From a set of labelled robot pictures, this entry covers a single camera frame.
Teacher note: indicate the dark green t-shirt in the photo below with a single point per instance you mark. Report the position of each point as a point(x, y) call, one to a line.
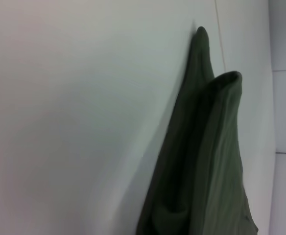
point(206, 147)

